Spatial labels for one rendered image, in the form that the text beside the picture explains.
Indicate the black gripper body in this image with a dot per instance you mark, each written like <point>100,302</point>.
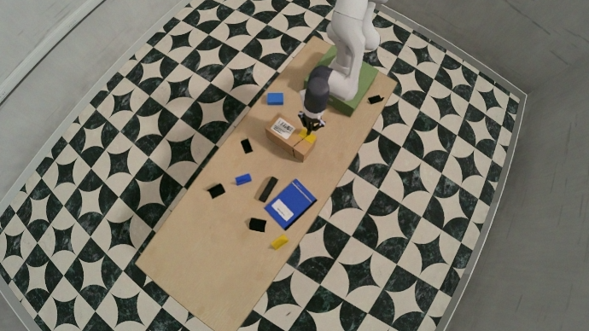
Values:
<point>315,121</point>

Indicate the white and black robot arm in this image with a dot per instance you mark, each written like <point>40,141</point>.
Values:
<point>344,31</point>

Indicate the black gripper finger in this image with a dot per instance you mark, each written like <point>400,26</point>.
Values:
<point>304,122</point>
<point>316,127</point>

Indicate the blue rectangular block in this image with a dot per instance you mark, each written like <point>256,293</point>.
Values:
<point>274,99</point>

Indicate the blue notebook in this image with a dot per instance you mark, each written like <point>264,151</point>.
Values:
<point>290,204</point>

